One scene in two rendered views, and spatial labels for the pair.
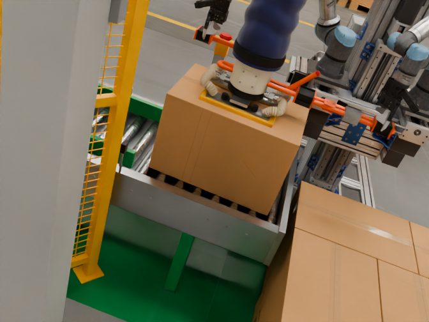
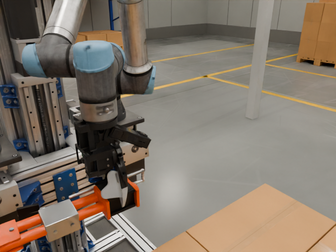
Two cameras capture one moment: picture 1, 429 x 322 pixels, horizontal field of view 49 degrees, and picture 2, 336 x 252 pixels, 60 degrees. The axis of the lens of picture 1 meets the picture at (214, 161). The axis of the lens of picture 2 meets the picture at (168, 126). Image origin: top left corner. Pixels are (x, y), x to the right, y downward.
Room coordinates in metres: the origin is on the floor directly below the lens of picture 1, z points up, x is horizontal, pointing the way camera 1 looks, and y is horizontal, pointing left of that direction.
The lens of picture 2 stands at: (1.36, -0.35, 1.52)
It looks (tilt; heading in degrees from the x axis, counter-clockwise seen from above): 24 degrees down; 319
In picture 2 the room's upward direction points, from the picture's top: straight up
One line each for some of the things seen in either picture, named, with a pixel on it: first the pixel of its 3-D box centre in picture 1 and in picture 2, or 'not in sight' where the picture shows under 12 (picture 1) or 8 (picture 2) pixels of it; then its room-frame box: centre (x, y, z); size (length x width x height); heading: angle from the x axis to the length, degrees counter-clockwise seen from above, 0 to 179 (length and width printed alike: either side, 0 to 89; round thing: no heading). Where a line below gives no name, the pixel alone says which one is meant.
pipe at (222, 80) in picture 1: (246, 88); not in sight; (1.93, -0.03, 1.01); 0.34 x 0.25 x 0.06; 84
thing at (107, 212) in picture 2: (382, 126); (116, 196); (1.87, -0.63, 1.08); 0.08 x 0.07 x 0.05; 84
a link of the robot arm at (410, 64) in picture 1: (414, 59); (95, 70); (1.88, -0.61, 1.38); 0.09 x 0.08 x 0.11; 137
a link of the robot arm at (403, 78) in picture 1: (404, 77); (99, 109); (1.88, -0.61, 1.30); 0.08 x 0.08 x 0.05
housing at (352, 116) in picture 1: (351, 115); (59, 219); (1.89, -0.49, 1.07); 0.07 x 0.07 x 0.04; 84
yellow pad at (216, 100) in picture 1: (239, 104); not in sight; (1.84, -0.02, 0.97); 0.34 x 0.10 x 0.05; 84
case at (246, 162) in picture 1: (230, 137); not in sight; (1.93, -0.03, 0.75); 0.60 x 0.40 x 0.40; 84
